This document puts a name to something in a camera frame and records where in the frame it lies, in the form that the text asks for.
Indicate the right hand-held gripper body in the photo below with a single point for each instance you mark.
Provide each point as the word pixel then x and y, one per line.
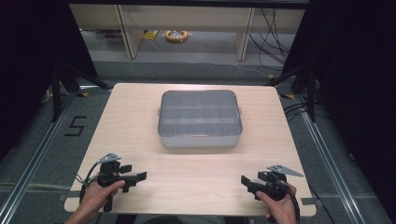
pixel 274 186

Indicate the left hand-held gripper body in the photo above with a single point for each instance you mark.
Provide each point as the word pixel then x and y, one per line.
pixel 109 174

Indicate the grey compartment box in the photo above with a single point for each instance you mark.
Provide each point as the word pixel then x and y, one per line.
pixel 200 117

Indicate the person's left hand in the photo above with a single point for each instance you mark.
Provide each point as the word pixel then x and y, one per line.
pixel 99 193

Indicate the person's right hand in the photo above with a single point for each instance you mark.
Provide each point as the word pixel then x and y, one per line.
pixel 280 209

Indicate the yellow-black tape marker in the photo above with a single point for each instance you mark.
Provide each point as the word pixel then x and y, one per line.
pixel 82 94

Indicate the black metal stand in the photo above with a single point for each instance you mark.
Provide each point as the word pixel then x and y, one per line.
pixel 306 87
pixel 65 84

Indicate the yellow object on floor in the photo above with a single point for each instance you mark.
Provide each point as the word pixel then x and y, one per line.
pixel 150 35

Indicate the dark curtain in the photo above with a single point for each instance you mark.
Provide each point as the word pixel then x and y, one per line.
pixel 358 77
pixel 28 62

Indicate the light wooden shelf unit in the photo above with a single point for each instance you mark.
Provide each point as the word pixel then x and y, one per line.
pixel 186 18

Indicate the aluminium floor rail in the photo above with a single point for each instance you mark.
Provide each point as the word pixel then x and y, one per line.
pixel 330 168
pixel 34 158

